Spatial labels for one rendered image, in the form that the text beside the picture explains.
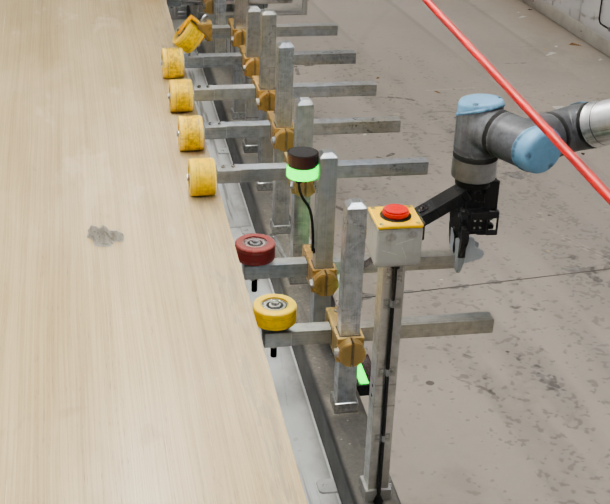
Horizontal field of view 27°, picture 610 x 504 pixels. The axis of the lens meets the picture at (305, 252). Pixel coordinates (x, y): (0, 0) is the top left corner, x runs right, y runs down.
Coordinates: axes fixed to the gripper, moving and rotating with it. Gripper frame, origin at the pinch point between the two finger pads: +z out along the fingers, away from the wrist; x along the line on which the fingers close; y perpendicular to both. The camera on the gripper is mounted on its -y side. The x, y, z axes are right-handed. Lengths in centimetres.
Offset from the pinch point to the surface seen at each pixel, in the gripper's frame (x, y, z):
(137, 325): -29, -67, -8
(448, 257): -1.6, -2.0, -3.1
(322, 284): -8.7, -29.5, -2.4
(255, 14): 94, -29, -26
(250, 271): -1.9, -42.8, -2.5
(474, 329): -26.6, -3.9, -0.9
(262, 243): -0.4, -40.3, -7.8
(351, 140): 269, 39, 83
